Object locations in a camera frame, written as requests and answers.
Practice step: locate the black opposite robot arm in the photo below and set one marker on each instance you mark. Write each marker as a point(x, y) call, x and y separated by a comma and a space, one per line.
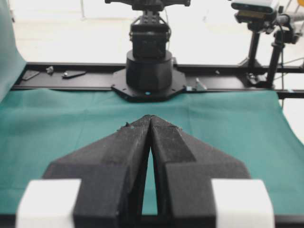
point(149, 172)

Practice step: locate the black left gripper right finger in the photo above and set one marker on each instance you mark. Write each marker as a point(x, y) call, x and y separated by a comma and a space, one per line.
point(183, 169)

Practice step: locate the white depth camera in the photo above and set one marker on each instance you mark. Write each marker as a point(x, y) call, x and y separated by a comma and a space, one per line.
point(252, 11)

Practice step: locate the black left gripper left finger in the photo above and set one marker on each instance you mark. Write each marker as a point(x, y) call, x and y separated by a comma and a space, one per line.
point(112, 171)

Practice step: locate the black camera stand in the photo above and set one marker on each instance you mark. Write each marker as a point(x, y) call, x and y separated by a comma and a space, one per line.
point(263, 54)

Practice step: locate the black aluminium frame rail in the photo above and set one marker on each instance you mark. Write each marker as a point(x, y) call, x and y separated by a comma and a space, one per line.
point(187, 79)

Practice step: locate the green backdrop curtain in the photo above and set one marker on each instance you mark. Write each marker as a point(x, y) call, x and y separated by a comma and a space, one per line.
point(11, 61)

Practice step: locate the green table cloth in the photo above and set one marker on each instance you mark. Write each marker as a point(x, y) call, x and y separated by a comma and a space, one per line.
point(38, 126)

